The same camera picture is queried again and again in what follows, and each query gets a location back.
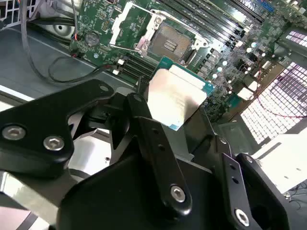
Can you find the metal socket cover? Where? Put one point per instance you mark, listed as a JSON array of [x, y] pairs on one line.
[[118, 28]]

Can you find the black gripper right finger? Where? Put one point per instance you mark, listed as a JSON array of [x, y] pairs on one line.
[[236, 182]]

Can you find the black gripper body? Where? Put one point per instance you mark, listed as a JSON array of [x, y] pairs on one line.
[[120, 191]]

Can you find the silver CPU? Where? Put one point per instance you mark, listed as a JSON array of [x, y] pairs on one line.
[[175, 95]]

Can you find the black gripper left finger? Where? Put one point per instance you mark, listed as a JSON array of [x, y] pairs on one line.
[[48, 115]]

